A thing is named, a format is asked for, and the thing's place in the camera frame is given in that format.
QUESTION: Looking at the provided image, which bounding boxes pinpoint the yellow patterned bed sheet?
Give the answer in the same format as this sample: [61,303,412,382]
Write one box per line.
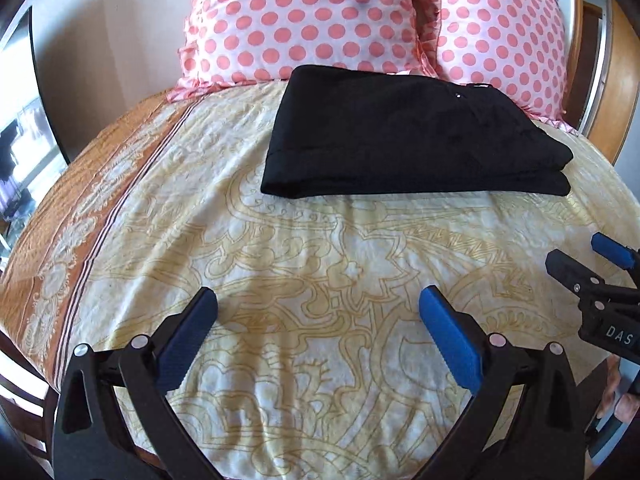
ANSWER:
[0,80,640,466]

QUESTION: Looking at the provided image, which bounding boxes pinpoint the person's right hand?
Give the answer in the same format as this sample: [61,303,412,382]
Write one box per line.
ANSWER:
[596,354,640,428]

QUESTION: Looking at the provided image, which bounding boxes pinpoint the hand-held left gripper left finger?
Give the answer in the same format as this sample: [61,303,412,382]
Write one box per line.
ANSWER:
[52,286,221,480]

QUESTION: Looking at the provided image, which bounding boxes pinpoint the window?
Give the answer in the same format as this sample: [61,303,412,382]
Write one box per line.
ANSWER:
[0,5,72,261]

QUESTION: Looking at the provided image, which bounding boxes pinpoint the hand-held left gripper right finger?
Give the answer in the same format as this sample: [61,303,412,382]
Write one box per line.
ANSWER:
[417,285,597,480]

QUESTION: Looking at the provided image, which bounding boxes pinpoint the black pants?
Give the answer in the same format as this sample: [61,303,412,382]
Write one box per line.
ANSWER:
[260,64,574,199]

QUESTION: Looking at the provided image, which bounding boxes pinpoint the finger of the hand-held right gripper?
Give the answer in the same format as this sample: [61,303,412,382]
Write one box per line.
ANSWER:
[590,232,640,273]
[545,250,610,307]

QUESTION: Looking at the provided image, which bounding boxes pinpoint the pink polka dot pillow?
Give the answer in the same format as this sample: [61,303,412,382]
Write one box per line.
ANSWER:
[167,0,443,103]
[432,0,581,133]

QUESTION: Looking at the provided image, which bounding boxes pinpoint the wooden bed frame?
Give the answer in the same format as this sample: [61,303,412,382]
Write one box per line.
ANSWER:
[0,330,68,461]

